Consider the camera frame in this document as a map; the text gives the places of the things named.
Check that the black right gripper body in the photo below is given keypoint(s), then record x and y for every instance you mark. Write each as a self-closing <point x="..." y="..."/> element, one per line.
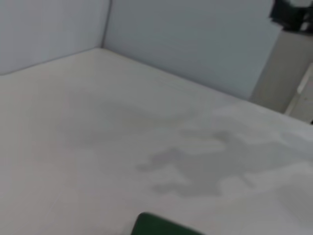
<point x="288" y="17"/>

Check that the green glasses case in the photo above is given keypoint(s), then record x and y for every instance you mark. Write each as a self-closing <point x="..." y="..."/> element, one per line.
<point x="156" y="225"/>

